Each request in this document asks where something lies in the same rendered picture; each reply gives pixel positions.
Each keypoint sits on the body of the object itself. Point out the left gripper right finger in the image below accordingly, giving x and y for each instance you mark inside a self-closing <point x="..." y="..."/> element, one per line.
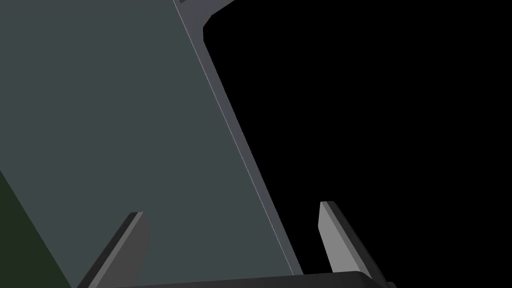
<point x="340" y="248"/>

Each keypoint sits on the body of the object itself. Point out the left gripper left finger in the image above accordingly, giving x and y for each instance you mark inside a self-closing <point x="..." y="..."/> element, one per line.
<point x="122" y="252"/>

